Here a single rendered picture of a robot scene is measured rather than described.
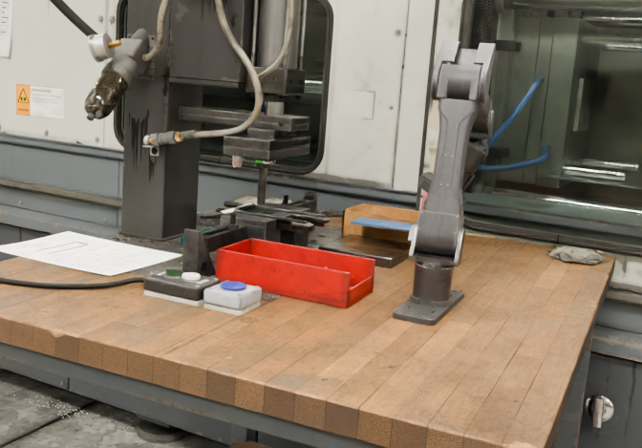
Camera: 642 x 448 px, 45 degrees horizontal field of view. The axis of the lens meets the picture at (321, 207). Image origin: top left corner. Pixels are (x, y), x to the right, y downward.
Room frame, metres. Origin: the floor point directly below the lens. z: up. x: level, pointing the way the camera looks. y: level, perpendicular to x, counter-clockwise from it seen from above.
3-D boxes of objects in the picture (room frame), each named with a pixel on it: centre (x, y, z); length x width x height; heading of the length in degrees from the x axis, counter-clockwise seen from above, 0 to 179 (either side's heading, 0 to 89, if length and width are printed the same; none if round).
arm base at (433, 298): (1.26, -0.19, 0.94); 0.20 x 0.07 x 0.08; 156
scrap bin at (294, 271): (1.32, 0.04, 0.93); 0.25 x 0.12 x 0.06; 66
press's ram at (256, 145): (1.59, 0.18, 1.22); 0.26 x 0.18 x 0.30; 66
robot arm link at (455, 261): (1.27, -0.19, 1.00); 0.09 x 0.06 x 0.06; 73
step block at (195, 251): (1.34, 0.21, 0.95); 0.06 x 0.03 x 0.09; 156
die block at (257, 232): (1.57, 0.11, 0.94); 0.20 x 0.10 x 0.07; 156
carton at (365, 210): (1.76, -0.19, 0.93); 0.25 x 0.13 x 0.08; 66
